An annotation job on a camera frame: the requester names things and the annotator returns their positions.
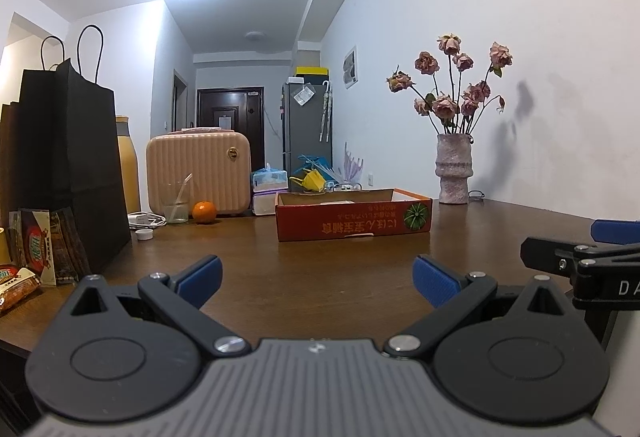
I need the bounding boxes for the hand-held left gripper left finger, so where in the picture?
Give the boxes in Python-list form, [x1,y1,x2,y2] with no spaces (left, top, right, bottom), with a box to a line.
[47,254,253,360]

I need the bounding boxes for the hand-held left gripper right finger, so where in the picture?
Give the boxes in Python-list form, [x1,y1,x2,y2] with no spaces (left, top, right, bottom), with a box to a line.
[382,254,593,360]

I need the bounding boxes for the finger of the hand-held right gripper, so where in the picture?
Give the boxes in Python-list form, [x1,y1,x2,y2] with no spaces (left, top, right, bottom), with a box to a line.
[520,237,640,275]
[591,219,640,246]

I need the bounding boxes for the red cardboard box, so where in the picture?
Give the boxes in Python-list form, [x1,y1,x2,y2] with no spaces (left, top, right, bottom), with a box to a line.
[274,188,433,243]

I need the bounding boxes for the orange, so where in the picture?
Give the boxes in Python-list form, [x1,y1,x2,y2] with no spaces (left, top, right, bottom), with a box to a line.
[192,201,217,224]

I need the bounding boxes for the purple white box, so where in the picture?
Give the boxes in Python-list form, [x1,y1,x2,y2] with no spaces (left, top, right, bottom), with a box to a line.
[252,191,281,216]

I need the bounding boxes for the pink ribbed suitcase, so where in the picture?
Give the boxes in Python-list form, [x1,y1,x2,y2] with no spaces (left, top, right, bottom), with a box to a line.
[146,128,251,218]

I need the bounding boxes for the pink ceramic vase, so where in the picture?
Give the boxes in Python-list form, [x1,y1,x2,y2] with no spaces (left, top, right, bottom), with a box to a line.
[434,133,473,205]

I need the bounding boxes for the blue tissue pack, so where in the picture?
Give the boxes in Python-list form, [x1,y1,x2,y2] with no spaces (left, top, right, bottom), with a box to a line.
[250,164,290,192]

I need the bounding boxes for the yellow thermos bottle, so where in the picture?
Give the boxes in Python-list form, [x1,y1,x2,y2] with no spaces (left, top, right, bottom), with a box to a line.
[115,116,142,215]

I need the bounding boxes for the purple plastic flowers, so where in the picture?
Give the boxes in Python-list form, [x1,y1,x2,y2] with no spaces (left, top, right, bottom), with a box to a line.
[341,142,365,182]

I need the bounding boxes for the yellow watering can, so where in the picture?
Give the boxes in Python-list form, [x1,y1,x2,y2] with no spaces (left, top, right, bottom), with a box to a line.
[289,169,326,192]

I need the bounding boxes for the dark entrance door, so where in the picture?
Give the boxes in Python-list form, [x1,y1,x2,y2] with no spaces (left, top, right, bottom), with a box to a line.
[196,87,265,172]

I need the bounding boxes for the dark printed snack bag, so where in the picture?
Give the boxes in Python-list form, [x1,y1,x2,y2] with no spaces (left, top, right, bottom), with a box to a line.
[9,207,91,287]

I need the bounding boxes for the blue plastic toy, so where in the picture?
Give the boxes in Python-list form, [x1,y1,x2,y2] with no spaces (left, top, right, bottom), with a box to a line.
[297,154,333,180]

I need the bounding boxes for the dried pink rose bouquet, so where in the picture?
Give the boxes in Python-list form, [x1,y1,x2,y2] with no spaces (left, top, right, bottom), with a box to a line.
[386,33,513,136]

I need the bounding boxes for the interior doorway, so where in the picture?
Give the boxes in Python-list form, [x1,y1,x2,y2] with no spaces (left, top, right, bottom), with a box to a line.
[172,69,190,130]

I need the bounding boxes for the grey refrigerator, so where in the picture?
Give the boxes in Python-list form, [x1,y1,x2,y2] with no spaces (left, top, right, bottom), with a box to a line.
[281,79,333,178]

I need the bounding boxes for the orange snack pack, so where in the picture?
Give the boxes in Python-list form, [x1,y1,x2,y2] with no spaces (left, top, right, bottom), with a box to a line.
[0,264,42,313]

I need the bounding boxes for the black paper bag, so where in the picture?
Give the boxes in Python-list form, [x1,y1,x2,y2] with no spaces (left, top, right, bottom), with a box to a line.
[19,24,132,275]

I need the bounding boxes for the white folded umbrella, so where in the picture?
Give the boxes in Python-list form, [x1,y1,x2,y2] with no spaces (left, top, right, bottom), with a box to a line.
[319,79,332,142]

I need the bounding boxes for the brown paper bag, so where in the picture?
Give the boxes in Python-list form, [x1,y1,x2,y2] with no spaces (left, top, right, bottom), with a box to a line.
[0,102,23,218]

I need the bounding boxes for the white charger cable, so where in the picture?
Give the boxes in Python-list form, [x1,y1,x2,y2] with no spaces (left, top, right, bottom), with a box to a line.
[127,212,168,230]

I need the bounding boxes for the wall picture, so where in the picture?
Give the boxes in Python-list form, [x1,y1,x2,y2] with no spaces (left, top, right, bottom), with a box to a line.
[342,46,359,90]

